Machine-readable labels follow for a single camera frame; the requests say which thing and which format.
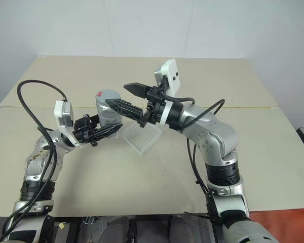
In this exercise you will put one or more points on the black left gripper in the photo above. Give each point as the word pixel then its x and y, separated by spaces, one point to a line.
pixel 82 129

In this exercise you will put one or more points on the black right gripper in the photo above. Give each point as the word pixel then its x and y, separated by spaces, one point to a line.
pixel 154 102

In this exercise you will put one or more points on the grey cylindrical can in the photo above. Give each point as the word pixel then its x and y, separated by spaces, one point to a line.
pixel 105 115

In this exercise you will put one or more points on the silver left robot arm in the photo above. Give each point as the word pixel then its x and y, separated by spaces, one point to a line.
pixel 38 165

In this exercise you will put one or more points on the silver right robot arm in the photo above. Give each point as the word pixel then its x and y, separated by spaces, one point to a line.
pixel 218 131

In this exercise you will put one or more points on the clear plastic tray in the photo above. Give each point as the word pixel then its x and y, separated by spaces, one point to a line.
pixel 142 139

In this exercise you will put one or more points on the dark grey rounded pad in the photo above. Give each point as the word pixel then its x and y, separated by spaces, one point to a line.
pixel 119 227
pixel 180 227

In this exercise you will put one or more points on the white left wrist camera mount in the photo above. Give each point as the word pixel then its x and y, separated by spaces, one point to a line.
pixel 59 111

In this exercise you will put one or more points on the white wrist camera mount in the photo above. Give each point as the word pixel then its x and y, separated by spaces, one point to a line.
pixel 59 111
pixel 171 76

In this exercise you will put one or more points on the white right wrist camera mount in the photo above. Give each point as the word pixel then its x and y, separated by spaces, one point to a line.
pixel 171 76

